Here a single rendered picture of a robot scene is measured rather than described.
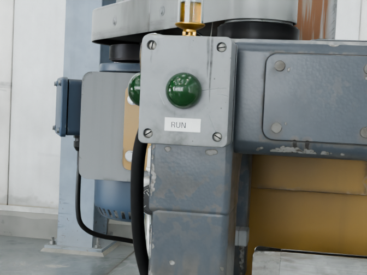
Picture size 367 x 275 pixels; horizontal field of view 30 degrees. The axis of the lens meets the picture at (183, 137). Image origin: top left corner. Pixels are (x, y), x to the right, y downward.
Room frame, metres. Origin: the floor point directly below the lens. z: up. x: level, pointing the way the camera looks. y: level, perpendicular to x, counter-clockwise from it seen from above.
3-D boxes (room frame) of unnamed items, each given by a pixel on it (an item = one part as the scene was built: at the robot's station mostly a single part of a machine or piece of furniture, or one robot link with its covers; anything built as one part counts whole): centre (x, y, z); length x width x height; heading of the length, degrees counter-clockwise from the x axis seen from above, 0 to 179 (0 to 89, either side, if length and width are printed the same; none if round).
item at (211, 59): (0.58, 0.00, 1.29); 0.08 x 0.05 x 0.09; 80
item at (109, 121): (1.03, 0.01, 1.23); 0.28 x 0.07 x 0.16; 80
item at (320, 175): (0.86, -0.12, 1.26); 0.22 x 0.05 x 0.16; 80
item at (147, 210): (0.82, 0.03, 1.16); 0.04 x 0.02 x 0.04; 80
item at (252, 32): (0.76, -0.08, 1.35); 0.09 x 0.09 x 0.03
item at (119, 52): (1.12, 0.07, 1.35); 0.12 x 0.12 x 0.04
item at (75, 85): (1.09, 0.17, 1.25); 0.10 x 0.08 x 0.12; 15
